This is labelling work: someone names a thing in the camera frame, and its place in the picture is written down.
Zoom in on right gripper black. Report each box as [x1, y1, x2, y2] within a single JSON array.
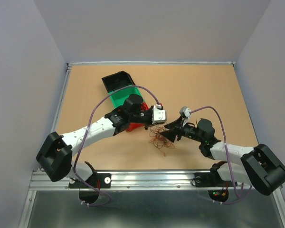
[[159, 115, 204, 143]]

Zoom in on red plastic bin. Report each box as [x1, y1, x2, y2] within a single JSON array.
[[126, 102, 149, 132]]

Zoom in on grey cable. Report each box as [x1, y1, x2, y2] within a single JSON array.
[[146, 124, 171, 157]]

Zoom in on orange cable tangle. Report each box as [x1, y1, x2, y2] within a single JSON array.
[[148, 125, 176, 150]]

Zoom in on green plastic bin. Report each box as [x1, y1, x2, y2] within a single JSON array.
[[109, 87, 142, 108]]

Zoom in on black plastic bin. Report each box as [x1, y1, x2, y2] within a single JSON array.
[[102, 71, 135, 93]]

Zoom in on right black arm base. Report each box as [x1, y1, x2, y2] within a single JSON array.
[[191, 172, 233, 188]]

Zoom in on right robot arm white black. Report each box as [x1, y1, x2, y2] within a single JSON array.
[[160, 117, 285, 196]]

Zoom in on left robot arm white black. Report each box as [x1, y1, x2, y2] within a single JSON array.
[[36, 94, 161, 187]]

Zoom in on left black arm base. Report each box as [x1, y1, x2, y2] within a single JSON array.
[[66, 161, 112, 189]]

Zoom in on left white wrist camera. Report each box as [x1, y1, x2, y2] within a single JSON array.
[[152, 106, 167, 124]]

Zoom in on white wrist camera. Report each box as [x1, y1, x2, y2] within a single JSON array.
[[152, 106, 167, 124], [179, 106, 191, 119]]

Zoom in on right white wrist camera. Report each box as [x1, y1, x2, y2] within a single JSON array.
[[179, 106, 191, 119]]

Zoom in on aluminium front rail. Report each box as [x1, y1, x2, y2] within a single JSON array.
[[29, 169, 283, 190]]

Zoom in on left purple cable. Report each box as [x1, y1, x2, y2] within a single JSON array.
[[72, 85, 162, 207]]

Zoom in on purple cable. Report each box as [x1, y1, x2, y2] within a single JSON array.
[[72, 85, 162, 207], [189, 106, 252, 205]]

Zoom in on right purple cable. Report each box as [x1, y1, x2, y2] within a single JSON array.
[[189, 106, 252, 205]]

